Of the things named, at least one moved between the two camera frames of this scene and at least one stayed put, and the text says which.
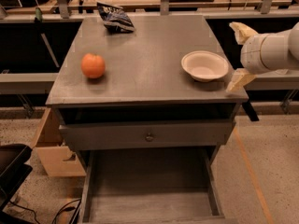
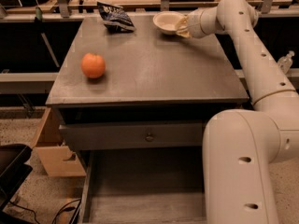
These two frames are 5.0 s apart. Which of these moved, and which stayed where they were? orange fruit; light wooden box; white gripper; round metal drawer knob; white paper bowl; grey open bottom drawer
Moved: white paper bowl; white gripper
Stayed: orange fruit; light wooden box; round metal drawer knob; grey open bottom drawer
